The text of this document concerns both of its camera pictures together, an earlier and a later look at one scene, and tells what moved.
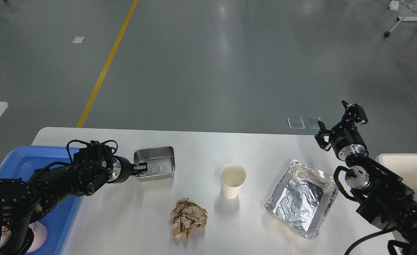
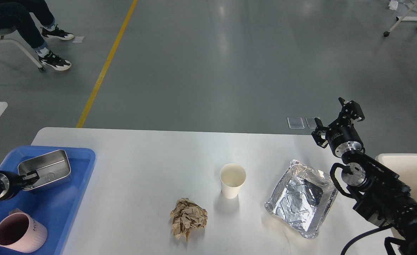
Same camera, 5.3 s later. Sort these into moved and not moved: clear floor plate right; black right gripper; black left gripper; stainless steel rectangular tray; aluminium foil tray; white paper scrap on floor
Moved: black left gripper; stainless steel rectangular tray
Not moved: white paper scrap on floor; black right gripper; clear floor plate right; aluminium foil tray
